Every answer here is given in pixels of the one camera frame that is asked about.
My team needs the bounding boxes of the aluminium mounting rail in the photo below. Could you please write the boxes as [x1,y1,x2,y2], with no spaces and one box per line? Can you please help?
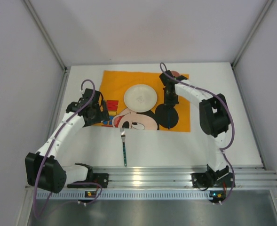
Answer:
[94,167,277,190]

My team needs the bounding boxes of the purple cable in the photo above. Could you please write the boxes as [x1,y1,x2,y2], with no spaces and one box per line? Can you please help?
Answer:
[159,62,236,206]
[32,79,103,219]

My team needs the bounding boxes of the perforated grey cable duct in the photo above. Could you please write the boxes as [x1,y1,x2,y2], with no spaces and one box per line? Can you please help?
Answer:
[34,190,233,201]

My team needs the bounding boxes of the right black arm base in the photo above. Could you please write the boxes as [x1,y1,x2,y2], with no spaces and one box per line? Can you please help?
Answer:
[191,173,234,191]

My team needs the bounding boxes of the orange cartoon mouse cloth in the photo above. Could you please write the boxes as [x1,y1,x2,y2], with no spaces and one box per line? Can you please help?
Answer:
[99,71,190,132]

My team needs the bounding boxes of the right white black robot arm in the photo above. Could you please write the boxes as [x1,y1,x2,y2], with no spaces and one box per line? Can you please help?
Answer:
[159,70,234,185]

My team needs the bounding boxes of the pink plastic cup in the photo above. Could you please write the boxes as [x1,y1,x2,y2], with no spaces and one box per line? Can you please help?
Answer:
[171,71,180,77]

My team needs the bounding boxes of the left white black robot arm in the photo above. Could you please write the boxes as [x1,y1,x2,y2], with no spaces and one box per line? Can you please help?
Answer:
[25,89,110,194]

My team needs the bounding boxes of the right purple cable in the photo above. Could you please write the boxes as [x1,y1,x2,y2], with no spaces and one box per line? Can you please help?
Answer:
[159,62,236,206]

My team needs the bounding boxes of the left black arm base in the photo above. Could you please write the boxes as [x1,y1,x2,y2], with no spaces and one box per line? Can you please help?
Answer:
[67,173,109,188]

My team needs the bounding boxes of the cream round plate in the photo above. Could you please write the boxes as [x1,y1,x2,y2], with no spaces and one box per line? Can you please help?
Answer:
[124,84,158,113]

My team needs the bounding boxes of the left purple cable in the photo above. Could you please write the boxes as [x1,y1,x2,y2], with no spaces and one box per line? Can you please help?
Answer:
[32,79,103,219]

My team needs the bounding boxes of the fork with teal handle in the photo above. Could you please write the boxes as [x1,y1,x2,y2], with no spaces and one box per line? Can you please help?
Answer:
[120,128,127,167]

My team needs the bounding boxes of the blue metallic spoon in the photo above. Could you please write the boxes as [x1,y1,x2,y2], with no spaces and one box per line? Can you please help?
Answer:
[167,107,171,130]

